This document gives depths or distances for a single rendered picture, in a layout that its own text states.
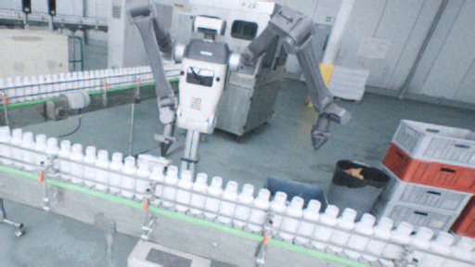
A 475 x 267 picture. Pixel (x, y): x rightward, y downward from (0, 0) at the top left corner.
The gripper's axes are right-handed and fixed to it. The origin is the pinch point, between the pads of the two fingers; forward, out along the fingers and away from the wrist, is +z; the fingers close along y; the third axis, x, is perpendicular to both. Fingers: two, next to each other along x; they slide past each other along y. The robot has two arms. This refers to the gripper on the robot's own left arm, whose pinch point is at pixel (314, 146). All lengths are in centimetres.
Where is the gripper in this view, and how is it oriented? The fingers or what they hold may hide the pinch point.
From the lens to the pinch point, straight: 154.0
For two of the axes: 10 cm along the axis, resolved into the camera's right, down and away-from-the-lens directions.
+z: -1.1, 8.9, 4.4
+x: -9.6, -2.1, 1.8
